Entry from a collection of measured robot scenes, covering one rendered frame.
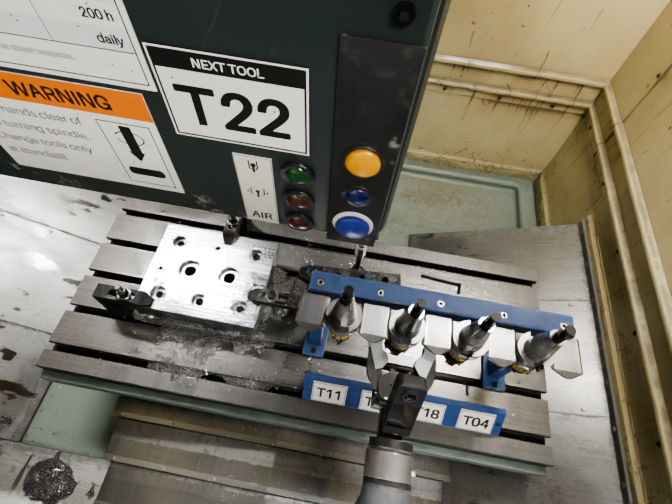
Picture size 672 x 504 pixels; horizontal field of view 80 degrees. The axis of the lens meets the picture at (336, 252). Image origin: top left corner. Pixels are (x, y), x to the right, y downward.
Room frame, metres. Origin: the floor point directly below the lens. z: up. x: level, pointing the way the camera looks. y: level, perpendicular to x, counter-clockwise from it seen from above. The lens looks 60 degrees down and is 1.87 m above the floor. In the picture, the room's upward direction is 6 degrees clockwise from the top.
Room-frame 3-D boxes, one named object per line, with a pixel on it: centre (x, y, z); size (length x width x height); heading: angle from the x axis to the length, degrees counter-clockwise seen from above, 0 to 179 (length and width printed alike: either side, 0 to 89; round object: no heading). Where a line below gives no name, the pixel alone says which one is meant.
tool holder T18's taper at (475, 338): (0.23, -0.25, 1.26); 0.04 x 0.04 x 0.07
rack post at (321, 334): (0.31, 0.03, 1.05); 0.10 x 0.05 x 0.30; 176
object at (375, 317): (0.25, -0.08, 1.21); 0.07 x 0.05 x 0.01; 176
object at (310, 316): (0.26, 0.03, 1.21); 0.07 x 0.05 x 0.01; 176
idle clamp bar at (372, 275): (0.46, -0.04, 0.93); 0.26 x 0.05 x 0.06; 91
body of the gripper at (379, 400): (0.12, -0.13, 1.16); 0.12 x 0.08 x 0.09; 176
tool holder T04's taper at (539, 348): (0.23, -0.35, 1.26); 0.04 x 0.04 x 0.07
